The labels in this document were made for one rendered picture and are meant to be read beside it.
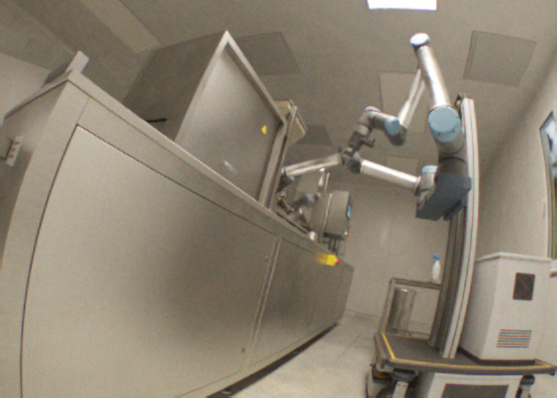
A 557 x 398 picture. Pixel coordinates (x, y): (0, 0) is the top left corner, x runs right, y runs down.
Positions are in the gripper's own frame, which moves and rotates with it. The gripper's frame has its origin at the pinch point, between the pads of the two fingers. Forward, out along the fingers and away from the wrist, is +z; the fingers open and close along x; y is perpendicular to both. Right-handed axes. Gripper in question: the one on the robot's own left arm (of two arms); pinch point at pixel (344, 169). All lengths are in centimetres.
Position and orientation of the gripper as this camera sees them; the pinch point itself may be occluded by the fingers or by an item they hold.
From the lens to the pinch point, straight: 145.4
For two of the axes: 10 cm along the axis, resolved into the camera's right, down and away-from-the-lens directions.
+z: -5.2, 8.5, 0.5
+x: -4.5, -2.3, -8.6
